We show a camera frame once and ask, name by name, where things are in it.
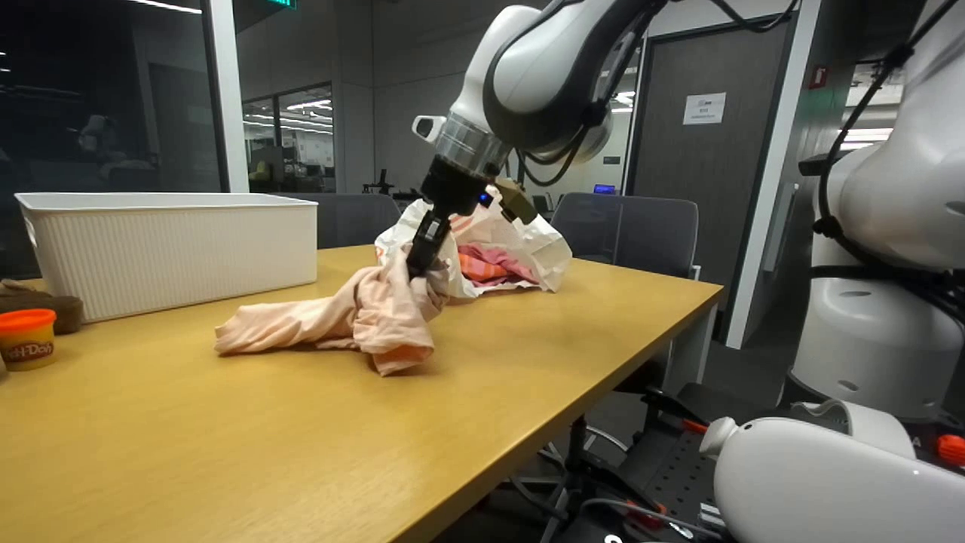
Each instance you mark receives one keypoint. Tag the peach t-shirt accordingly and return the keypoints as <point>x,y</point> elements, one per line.
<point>370,312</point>

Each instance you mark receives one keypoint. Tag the white paper sign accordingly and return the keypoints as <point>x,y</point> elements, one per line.
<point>703,110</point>

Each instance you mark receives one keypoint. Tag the white pillar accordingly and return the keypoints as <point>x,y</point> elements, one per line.
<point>770,201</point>

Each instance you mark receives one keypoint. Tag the white pole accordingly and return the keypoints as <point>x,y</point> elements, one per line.
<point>229,100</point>

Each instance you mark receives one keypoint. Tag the white plastic bin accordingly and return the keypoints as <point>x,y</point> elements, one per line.
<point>170,257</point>

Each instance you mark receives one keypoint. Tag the white rounded housing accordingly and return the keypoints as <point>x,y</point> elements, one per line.
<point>823,484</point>

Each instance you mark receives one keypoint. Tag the orange dough tub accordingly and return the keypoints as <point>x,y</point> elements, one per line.
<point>27,336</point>

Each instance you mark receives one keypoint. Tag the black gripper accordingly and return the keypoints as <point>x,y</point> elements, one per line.
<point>455,188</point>

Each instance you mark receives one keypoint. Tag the pink t-shirt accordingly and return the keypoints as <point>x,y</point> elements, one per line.
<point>486,265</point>

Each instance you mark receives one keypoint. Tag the white plastic bag orange print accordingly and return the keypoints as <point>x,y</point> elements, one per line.
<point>522,242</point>

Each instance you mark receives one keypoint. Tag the grey office chair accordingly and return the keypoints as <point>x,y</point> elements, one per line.
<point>644,231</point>
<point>351,216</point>

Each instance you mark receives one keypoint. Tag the olive wrist camera box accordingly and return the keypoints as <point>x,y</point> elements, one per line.
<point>513,201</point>

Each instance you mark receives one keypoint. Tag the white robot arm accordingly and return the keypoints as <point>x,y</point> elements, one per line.
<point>544,70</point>

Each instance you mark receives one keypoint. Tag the grey door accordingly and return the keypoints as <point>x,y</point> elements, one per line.
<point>703,182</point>

